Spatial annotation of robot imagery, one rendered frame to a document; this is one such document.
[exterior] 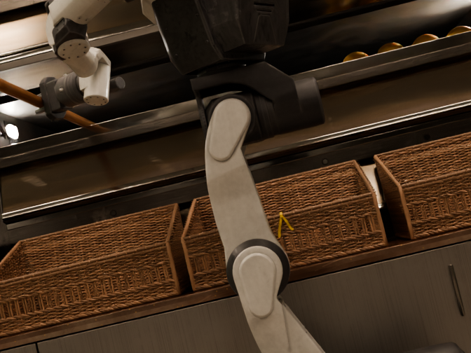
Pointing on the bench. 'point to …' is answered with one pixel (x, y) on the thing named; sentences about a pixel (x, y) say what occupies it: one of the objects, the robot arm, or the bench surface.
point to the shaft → (38, 101)
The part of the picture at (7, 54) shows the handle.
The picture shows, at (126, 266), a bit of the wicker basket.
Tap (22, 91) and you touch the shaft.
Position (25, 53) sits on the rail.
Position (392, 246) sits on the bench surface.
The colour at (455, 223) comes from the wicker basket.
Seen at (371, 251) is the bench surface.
